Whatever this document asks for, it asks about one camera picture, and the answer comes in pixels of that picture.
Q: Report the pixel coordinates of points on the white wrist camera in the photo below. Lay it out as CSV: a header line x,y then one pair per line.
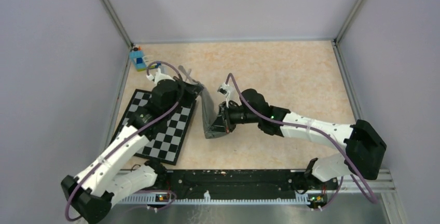
x,y
158,76
227,91

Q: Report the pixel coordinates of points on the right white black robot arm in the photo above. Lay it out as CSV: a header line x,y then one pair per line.
x,y
360,148

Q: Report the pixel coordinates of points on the silver table knife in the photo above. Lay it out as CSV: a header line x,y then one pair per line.
x,y
186,74

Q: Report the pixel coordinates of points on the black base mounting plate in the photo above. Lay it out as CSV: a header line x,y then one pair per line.
x,y
240,184

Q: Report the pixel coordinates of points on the grey cloth napkin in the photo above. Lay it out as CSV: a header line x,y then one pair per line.
x,y
208,115

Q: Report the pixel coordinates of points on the colourful toy brick block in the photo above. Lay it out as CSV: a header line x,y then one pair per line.
x,y
138,58

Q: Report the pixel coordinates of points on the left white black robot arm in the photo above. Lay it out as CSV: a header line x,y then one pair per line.
x,y
95,190

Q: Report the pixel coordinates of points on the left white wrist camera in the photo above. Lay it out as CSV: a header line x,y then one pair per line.
x,y
158,76

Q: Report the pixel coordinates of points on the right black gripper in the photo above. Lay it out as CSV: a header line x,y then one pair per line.
x,y
224,118

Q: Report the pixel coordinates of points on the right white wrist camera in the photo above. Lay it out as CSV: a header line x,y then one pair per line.
x,y
227,91

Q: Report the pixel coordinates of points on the grey slotted cable duct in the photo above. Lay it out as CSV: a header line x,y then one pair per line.
x,y
153,199

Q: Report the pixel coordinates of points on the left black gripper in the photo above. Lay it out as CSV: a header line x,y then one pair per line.
x,y
192,90

